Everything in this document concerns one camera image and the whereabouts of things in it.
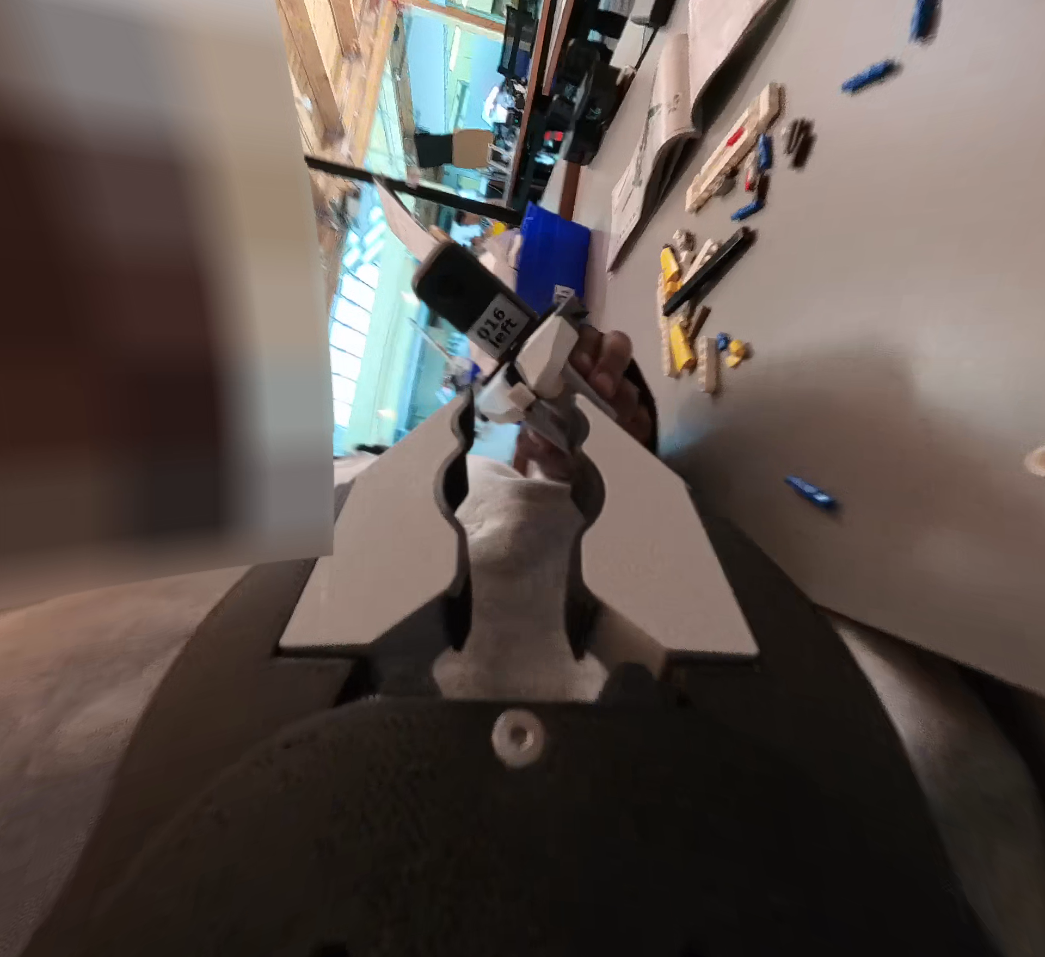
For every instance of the large white paper sheet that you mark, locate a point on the large white paper sheet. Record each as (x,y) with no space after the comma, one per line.
(735,2)

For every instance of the pile of loose lego pieces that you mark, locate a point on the pile of loose lego pieces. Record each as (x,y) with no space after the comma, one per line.
(718,255)

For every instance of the person's left hand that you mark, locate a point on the person's left hand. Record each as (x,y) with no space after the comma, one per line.
(608,361)

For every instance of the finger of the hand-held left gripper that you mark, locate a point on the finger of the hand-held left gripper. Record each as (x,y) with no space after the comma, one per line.
(551,349)
(502,398)

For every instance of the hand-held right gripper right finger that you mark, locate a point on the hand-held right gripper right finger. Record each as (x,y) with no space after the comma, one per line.
(669,565)

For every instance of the blue storage bin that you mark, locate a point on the blue storage bin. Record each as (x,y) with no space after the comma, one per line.
(555,255)

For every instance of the blue lego pin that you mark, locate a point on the blue lego pin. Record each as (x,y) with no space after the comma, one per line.
(927,6)
(810,492)
(869,76)

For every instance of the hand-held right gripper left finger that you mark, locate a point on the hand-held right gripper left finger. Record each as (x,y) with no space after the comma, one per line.
(375,565)

